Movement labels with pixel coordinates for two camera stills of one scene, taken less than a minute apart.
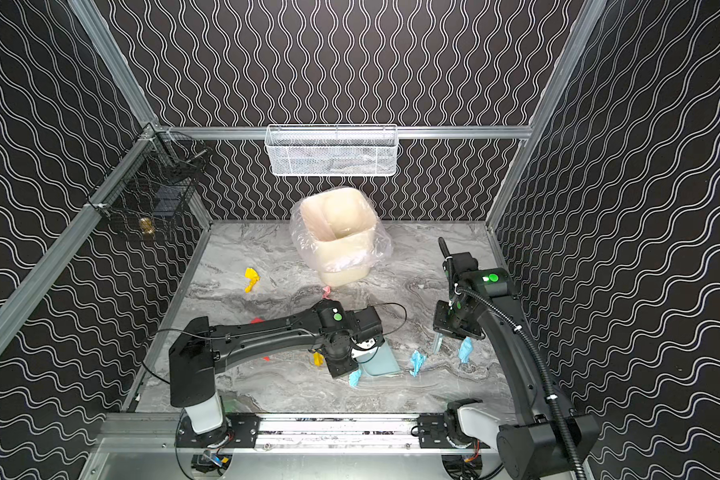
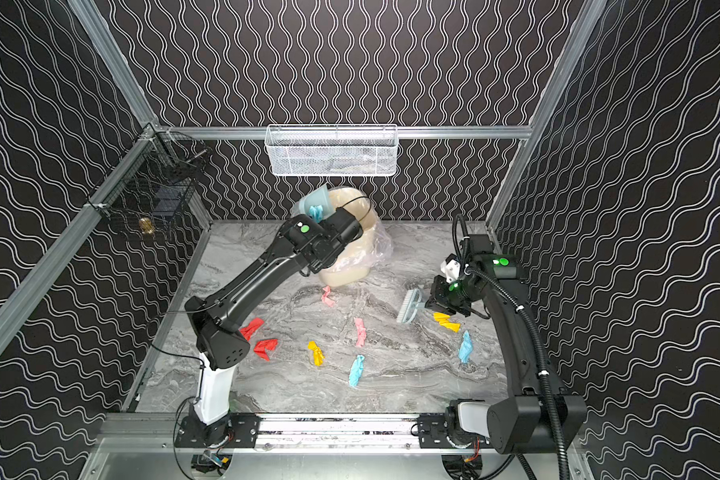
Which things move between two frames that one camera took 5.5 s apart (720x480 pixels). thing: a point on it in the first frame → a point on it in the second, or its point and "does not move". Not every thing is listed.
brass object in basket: x=146 y=225 does not move
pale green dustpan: x=376 y=360 → x=321 y=197
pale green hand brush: x=438 y=342 → x=410 y=306
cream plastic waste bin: x=341 y=223 does not move
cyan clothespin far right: x=465 y=349 does not move
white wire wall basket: x=331 y=150 does not move
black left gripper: x=341 y=363 → x=341 y=222
